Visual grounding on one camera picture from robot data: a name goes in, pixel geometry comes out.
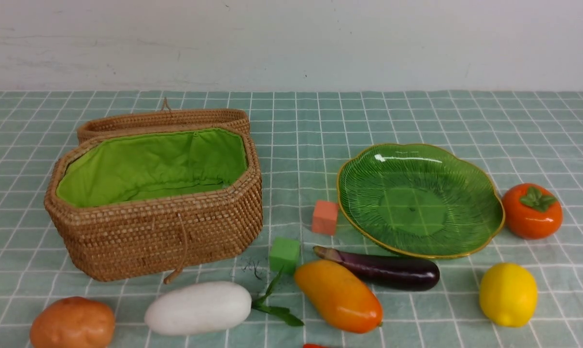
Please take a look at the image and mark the orange persimmon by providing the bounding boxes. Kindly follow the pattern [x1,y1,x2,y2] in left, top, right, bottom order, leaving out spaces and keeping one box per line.
[501,183,563,240]

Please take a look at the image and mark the green foam cube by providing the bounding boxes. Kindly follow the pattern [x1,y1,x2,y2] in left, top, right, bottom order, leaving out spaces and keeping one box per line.
[269,236,300,275]

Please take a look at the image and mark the purple eggplant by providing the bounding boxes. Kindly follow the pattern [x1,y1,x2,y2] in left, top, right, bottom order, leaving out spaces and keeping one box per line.
[313,246,440,291]

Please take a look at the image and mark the orange foam cube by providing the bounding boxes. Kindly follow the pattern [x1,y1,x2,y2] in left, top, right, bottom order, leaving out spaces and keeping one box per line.
[311,200,339,236]

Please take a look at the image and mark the woven rattan basket green lining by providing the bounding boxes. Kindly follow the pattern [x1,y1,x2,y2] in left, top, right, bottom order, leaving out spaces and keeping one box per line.
[44,125,263,284]

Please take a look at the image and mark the white radish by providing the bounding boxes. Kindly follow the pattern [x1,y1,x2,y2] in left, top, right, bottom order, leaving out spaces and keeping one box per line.
[144,281,252,335]

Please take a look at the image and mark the yellow lemon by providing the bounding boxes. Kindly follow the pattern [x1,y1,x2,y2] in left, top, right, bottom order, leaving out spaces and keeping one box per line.
[479,262,538,327]

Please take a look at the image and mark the red chili pepper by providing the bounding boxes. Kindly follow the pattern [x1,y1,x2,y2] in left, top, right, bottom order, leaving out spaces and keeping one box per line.
[302,343,328,348]

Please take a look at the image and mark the orange yellow mango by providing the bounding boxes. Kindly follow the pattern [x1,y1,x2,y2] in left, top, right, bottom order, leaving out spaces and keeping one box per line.
[294,260,384,334]

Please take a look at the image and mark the woven rattan basket lid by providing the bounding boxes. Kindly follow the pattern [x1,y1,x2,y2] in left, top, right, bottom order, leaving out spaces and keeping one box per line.
[76,99,251,143]

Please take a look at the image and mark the green leaf-shaped glass plate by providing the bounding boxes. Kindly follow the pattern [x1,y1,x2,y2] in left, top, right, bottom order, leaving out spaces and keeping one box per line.
[336,143,505,259]

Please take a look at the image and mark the brown potato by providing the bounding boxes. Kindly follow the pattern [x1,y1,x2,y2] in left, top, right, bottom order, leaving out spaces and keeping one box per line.
[30,296,115,348]

